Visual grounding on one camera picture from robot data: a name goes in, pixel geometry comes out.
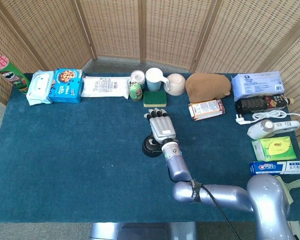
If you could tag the lilac tissue pack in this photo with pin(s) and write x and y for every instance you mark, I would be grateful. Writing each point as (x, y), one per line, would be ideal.
(257, 85)

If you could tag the bamboo folding screen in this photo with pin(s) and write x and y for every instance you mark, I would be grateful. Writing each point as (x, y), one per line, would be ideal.
(115, 25)

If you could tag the green yellow sponge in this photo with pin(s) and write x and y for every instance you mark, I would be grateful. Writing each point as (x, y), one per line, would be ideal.
(155, 98)

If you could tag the green yellow tea box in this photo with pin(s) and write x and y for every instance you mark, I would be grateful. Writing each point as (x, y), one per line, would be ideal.
(275, 147)

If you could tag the white handheld electric device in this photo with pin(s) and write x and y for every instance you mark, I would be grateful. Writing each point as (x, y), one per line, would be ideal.
(265, 128)

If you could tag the cream ceramic cup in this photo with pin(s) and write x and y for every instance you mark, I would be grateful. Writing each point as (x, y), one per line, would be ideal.
(176, 83)

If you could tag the blue cookie box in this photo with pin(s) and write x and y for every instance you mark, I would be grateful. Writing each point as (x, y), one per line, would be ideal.
(66, 86)

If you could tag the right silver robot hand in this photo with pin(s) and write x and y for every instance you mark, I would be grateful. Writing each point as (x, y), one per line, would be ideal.
(162, 127)

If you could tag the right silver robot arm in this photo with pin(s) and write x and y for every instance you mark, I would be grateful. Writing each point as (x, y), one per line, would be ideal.
(225, 196)

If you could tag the brown plush toy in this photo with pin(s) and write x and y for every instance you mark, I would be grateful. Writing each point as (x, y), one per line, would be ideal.
(207, 86)

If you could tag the green Pringles can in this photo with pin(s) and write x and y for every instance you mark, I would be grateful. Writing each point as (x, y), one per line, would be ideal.
(13, 76)

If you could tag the brown orange snack package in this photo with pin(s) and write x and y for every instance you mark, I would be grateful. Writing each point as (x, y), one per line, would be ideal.
(206, 109)

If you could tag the white wet wipes pack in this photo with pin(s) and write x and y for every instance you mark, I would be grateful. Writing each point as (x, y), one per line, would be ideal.
(40, 87)

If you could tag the blue Crest toothpaste box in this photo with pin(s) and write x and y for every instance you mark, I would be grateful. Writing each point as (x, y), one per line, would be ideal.
(277, 168)

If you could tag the white plastic package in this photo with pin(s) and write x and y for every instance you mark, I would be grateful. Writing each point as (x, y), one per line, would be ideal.
(105, 87)

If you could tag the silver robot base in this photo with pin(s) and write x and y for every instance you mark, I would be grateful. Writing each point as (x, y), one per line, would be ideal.
(142, 231)

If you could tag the dark blue table cloth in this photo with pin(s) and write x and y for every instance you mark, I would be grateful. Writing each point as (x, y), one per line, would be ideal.
(65, 150)

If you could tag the black teapot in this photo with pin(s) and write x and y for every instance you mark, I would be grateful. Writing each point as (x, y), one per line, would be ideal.
(150, 151)

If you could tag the dark snack bag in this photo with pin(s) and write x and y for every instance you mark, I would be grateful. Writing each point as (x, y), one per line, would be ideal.
(260, 103)

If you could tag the small green bottle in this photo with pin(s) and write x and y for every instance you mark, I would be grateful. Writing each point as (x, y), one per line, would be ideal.
(135, 92)

